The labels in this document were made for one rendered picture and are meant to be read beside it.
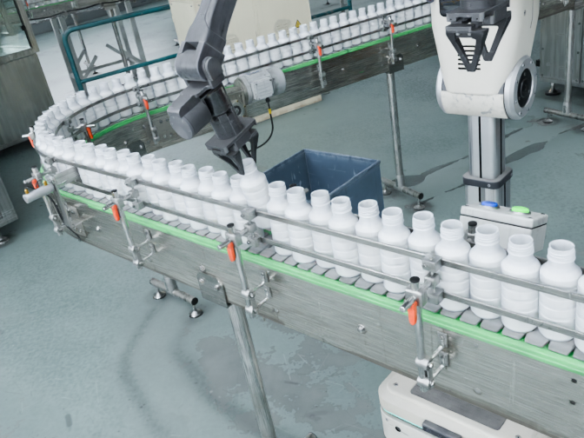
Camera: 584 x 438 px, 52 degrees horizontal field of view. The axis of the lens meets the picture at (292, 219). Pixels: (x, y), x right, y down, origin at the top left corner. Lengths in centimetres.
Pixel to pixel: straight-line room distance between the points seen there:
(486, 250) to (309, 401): 150
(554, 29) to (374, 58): 216
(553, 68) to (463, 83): 364
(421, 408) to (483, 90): 99
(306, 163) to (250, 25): 344
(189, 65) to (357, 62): 213
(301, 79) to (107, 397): 172
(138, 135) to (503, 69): 168
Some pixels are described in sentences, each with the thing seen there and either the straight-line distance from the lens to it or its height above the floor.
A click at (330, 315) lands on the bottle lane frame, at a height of 91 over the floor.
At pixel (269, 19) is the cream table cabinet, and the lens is 551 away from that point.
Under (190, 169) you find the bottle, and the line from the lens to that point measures 148.
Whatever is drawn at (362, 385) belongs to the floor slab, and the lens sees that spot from 244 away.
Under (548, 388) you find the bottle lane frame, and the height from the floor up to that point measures 93.
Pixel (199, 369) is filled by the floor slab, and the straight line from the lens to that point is 270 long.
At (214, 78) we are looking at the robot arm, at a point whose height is 142.
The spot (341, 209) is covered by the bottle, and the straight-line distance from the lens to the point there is 116.
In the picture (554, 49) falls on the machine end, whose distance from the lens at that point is 519.
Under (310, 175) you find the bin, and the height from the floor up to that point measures 85.
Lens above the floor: 168
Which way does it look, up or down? 27 degrees down
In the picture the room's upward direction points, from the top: 11 degrees counter-clockwise
